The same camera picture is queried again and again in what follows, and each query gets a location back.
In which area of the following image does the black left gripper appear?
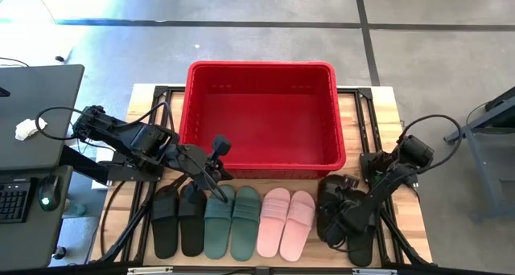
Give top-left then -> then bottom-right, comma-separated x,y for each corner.
167,142 -> 234,206

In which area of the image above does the green rubber slide sandal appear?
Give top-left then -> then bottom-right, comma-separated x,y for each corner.
229,185 -> 262,263
204,184 -> 237,261

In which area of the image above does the pink rubber slide sandal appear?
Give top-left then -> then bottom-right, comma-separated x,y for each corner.
256,187 -> 291,259
279,190 -> 316,263

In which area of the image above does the red plastic bin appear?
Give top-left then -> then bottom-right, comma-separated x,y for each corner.
179,60 -> 348,181

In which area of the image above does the black desk support bar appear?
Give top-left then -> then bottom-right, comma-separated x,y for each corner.
59,143 -> 110,186

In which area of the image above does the teal round object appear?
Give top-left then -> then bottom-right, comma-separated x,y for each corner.
63,202 -> 88,219

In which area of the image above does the grey metal cart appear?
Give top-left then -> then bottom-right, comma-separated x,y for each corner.
443,85 -> 515,222

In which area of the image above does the black computer mouse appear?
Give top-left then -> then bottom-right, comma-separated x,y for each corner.
37,174 -> 63,212

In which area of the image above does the crumpled white tissue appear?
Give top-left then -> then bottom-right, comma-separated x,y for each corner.
14,117 -> 48,142

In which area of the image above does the dark grey keyboard shelf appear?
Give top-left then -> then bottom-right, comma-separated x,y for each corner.
0,164 -> 74,270

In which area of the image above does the dark grey desk top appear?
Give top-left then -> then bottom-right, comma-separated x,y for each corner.
0,64 -> 86,172

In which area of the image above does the black computer keyboard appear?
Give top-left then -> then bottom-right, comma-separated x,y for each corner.
0,178 -> 34,224

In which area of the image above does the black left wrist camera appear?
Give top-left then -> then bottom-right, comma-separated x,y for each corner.
211,134 -> 233,160

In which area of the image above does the silver metal bracket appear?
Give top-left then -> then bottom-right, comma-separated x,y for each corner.
352,268 -> 398,275
127,266 -> 174,275

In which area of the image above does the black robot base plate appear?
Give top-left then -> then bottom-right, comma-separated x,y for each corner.
107,160 -> 164,183
359,150 -> 420,188

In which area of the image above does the black aluminium extrusion frame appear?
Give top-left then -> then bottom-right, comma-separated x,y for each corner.
0,84 -> 515,275

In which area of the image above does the black loose cable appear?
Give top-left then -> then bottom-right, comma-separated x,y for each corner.
99,180 -> 124,257

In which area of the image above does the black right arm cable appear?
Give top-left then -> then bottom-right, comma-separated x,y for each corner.
401,113 -> 464,175

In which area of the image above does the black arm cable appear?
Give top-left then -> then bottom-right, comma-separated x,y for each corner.
35,101 -> 175,142
401,113 -> 464,175

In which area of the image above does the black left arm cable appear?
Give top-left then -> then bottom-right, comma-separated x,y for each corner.
35,101 -> 175,142

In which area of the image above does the thin black cable with plug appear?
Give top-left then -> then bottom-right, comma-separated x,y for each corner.
30,0 -> 66,64

